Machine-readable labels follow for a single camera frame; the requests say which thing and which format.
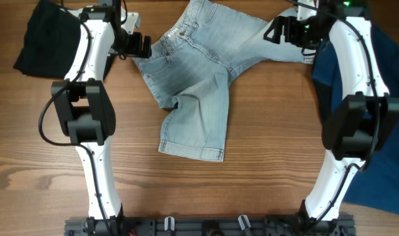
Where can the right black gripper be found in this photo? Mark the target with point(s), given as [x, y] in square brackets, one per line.
[289, 22]

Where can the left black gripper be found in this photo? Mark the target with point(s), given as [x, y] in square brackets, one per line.
[134, 50]

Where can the light blue denim shorts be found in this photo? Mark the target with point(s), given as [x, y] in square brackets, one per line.
[192, 67]

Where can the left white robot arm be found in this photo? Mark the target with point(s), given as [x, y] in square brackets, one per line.
[85, 112]

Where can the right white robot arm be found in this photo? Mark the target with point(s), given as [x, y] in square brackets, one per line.
[367, 114]

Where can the folded black garment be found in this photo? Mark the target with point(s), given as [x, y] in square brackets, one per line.
[51, 42]

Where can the black garment under shirt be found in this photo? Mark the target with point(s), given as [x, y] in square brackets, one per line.
[324, 96]

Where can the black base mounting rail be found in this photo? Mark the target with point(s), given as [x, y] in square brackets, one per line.
[242, 225]

